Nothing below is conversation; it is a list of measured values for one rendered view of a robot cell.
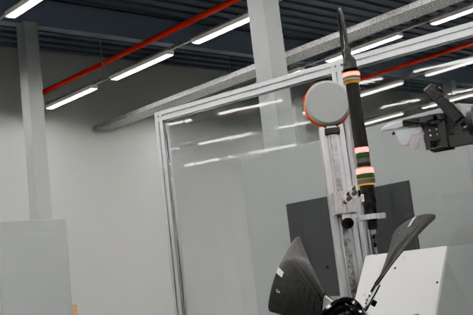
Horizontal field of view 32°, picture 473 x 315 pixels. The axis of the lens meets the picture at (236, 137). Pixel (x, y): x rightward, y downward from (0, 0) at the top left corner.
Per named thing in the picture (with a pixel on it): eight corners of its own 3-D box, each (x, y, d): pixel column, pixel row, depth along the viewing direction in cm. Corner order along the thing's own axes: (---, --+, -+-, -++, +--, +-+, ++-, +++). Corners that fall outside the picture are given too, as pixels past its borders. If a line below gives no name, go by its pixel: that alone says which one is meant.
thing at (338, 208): (333, 219, 263) (329, 193, 265) (355, 216, 263) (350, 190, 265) (336, 216, 253) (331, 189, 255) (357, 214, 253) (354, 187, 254)
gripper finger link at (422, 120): (403, 125, 187) (442, 120, 187) (402, 119, 188) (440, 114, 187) (401, 129, 192) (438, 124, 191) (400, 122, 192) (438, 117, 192)
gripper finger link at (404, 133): (384, 147, 188) (424, 142, 188) (381, 122, 189) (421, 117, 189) (383, 149, 191) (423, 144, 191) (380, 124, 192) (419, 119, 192)
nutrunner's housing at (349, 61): (364, 230, 197) (338, 49, 205) (380, 228, 197) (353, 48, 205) (365, 230, 193) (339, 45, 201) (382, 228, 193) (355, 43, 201)
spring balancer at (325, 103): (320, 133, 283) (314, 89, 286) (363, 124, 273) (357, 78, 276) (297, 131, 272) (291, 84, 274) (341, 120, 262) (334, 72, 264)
